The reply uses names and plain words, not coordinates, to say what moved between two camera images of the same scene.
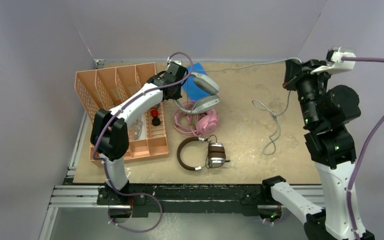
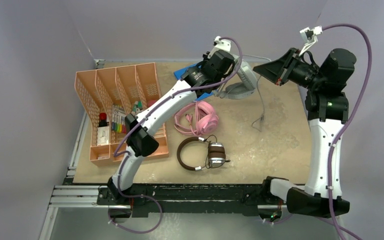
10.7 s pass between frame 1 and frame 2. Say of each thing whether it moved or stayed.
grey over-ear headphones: moved
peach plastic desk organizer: stayed
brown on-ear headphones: stayed
